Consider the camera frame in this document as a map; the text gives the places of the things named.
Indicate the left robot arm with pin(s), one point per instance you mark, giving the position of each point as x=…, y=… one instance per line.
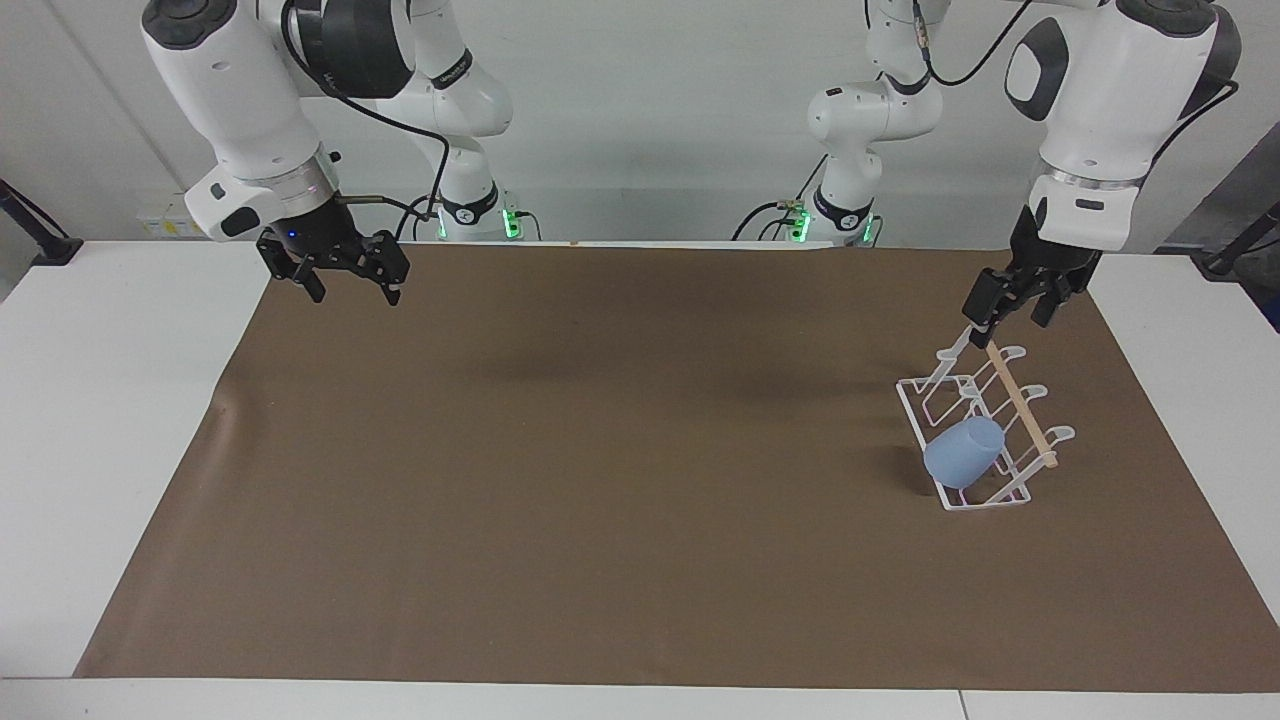
x=1100, y=90

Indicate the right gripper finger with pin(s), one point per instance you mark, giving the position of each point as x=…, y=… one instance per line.
x=380, y=262
x=300, y=272

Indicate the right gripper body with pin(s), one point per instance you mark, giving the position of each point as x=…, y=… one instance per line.
x=305, y=230

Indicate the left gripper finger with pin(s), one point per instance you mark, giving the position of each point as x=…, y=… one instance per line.
x=992, y=300
x=1056, y=298

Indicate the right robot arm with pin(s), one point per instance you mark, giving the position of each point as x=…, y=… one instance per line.
x=235, y=90

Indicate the light blue cup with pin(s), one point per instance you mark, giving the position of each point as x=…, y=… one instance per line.
x=964, y=452

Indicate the black stand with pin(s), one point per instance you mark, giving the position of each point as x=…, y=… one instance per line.
x=40, y=235
x=1235, y=245

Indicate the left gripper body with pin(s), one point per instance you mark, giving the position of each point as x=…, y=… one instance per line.
x=1050, y=248

